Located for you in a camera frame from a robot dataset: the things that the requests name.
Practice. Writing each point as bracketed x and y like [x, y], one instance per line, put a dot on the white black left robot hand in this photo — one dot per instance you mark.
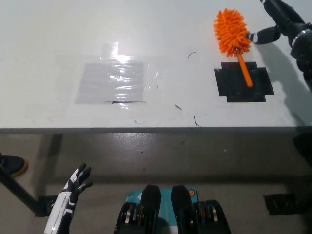
[69, 192]

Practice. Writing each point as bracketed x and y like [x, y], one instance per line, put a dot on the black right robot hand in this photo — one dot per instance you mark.
[285, 22]

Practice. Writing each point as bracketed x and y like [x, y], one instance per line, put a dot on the orange microfibre telescopic duster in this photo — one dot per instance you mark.
[230, 31]

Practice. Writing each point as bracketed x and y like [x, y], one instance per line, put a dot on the black table leg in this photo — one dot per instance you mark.
[19, 191]

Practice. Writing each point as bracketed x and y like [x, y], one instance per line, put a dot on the black shoe tan sole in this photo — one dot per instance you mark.
[13, 164]

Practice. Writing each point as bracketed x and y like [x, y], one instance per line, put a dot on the grey paper sheet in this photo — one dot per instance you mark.
[97, 85]

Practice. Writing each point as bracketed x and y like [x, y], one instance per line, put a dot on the clear plastic film cover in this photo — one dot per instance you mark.
[165, 73]

